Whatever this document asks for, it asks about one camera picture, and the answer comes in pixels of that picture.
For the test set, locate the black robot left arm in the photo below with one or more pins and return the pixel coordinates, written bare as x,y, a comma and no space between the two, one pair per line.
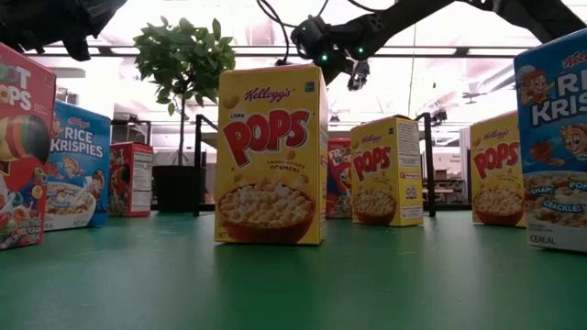
46,23

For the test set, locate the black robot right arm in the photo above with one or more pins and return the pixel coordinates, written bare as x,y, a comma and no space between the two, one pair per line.
413,11

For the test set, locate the yellow Corn Pops cereal box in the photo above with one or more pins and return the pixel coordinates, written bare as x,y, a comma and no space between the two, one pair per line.
270,151
380,169
497,169

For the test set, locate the small black mounted device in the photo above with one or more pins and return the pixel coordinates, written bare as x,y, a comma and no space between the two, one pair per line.
439,115

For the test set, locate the green plant in black pot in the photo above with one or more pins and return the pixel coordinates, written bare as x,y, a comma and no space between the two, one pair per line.
183,59

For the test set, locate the black ceiling-hung device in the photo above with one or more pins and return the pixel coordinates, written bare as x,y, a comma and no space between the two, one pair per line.
360,81

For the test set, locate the green table mat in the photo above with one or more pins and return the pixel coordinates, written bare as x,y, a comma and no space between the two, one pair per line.
137,284

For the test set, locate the black table frame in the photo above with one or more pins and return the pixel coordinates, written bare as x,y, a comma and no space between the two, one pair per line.
451,207

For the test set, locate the wooden shelf with black legs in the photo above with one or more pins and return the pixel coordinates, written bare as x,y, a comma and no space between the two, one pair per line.
198,174

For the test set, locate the red Froot Loops cereal box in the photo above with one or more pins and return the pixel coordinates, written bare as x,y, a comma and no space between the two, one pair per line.
23,160
133,183
338,179

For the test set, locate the blue Rice Krispies cereal box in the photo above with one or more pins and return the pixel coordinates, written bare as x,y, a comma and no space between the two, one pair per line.
213,174
555,137
78,151

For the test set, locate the black overhead light bar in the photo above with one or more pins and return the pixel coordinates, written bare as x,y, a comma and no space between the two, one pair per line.
461,51

